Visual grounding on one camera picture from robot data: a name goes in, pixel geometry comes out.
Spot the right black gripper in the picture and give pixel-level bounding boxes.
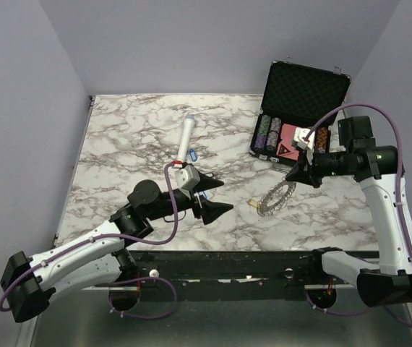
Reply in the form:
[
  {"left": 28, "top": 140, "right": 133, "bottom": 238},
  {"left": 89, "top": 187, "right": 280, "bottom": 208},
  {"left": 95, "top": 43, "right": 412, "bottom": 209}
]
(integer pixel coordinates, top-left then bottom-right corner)
[{"left": 286, "top": 142, "right": 354, "bottom": 188}]

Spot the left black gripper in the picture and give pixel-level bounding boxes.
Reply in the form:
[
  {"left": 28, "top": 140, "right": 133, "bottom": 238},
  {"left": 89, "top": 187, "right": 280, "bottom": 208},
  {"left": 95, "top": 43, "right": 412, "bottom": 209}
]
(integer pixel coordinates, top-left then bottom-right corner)
[{"left": 147, "top": 170, "right": 234, "bottom": 225}]

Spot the large metal keyring disc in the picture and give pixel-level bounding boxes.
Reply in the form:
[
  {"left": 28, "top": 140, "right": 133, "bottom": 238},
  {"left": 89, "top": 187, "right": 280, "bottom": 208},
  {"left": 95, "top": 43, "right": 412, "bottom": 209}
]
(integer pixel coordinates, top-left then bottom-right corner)
[{"left": 257, "top": 179, "right": 296, "bottom": 217}]

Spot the yellow key tag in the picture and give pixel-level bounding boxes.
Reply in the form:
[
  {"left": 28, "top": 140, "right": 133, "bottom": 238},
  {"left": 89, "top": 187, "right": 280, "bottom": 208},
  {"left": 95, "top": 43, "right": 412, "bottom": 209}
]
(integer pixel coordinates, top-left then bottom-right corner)
[{"left": 246, "top": 199, "right": 259, "bottom": 208}]

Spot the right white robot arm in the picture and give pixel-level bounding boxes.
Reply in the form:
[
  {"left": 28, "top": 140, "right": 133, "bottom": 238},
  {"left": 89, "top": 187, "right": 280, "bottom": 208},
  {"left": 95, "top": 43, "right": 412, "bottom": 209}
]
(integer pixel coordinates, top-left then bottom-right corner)
[{"left": 286, "top": 116, "right": 412, "bottom": 307}]

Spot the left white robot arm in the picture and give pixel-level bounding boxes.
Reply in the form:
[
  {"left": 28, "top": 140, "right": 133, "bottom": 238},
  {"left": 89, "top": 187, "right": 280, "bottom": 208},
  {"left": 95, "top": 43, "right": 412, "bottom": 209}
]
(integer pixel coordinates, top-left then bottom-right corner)
[{"left": 0, "top": 169, "right": 233, "bottom": 322}]

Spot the pink playing card deck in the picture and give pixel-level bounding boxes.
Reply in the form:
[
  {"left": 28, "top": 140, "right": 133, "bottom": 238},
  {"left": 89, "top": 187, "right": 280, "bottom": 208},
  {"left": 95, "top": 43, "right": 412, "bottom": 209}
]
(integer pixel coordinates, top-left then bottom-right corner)
[{"left": 276, "top": 124, "right": 299, "bottom": 160}]

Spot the blue key tag far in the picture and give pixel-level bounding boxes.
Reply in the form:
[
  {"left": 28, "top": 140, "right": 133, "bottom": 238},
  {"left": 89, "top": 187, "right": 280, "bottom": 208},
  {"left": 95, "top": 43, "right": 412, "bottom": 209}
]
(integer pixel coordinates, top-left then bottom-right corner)
[{"left": 189, "top": 149, "right": 197, "bottom": 162}]

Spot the white microphone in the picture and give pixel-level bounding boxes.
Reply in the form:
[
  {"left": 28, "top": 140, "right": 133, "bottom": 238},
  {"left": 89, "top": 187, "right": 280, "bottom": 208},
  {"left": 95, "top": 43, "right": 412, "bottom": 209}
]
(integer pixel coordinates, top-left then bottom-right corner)
[{"left": 176, "top": 114, "right": 196, "bottom": 162}]

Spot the black poker chip case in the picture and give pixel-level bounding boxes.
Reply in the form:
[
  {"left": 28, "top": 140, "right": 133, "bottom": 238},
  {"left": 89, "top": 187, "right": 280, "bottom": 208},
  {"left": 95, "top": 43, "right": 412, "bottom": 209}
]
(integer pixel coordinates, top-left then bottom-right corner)
[{"left": 249, "top": 61, "right": 351, "bottom": 166}]

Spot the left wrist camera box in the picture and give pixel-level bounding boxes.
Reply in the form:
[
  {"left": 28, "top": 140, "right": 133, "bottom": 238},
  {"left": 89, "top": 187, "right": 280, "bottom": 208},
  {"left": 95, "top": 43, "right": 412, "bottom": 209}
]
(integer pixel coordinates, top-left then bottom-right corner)
[{"left": 174, "top": 164, "right": 200, "bottom": 191}]

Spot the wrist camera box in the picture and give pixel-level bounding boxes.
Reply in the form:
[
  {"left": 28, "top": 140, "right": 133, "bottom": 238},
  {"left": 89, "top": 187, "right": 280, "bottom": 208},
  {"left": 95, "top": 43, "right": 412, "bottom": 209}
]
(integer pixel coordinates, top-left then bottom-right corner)
[
  {"left": 174, "top": 164, "right": 200, "bottom": 191},
  {"left": 291, "top": 127, "right": 314, "bottom": 151}
]

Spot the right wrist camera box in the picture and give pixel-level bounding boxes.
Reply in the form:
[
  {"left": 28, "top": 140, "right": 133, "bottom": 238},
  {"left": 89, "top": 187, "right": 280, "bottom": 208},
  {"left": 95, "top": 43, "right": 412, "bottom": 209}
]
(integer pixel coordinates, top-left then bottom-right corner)
[{"left": 291, "top": 127, "right": 314, "bottom": 151}]

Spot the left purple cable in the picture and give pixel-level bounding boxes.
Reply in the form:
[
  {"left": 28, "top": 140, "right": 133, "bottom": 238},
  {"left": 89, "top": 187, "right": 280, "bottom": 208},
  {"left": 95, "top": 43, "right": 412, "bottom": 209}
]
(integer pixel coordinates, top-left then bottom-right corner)
[{"left": 0, "top": 164, "right": 196, "bottom": 321}]

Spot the purple cable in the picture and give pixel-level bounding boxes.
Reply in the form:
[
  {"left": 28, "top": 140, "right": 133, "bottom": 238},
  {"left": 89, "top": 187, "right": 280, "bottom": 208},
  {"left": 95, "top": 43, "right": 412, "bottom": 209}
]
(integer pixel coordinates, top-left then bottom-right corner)
[
  {"left": 301, "top": 103, "right": 412, "bottom": 329},
  {"left": 0, "top": 164, "right": 196, "bottom": 321}
]

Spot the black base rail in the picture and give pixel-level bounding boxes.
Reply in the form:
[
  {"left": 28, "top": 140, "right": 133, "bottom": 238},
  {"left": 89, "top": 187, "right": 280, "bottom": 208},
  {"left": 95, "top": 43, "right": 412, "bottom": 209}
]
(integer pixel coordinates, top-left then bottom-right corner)
[{"left": 93, "top": 249, "right": 364, "bottom": 303}]

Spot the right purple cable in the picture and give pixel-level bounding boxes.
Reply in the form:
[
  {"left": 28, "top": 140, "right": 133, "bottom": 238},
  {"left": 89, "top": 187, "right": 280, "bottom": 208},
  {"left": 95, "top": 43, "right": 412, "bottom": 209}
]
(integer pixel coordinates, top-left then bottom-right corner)
[{"left": 301, "top": 103, "right": 412, "bottom": 329}]

